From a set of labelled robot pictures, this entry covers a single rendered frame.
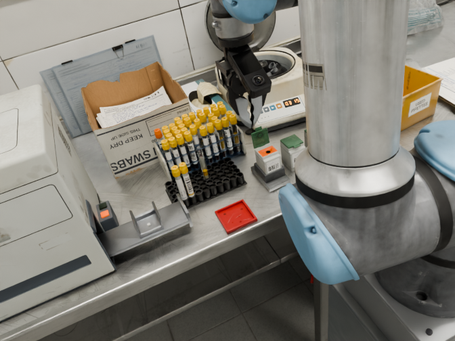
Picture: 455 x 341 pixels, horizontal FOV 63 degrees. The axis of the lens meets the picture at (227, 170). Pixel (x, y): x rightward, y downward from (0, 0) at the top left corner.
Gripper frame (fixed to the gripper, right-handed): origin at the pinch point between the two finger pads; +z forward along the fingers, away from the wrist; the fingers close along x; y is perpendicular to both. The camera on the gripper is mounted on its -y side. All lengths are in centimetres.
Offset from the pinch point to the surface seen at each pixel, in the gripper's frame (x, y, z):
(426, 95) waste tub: -41.8, -8.8, 4.1
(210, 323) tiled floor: 24, 18, 99
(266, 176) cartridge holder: 2.1, -9.3, 8.1
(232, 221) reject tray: 13.2, -14.7, 11.1
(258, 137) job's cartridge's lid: 0.3, -3.8, 1.3
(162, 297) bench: 36, 20, 72
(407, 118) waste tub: -36.5, -9.3, 8.0
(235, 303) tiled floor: 11, 22, 99
